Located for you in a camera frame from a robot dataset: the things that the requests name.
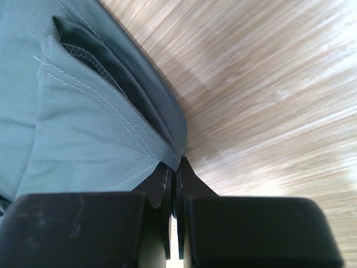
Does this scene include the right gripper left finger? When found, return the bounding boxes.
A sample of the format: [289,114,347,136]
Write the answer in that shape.
[1,164,171,267]

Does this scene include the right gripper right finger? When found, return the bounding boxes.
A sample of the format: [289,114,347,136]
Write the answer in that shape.
[176,157,344,267]

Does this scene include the grey t shirt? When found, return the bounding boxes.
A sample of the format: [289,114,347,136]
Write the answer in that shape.
[1,1,187,214]

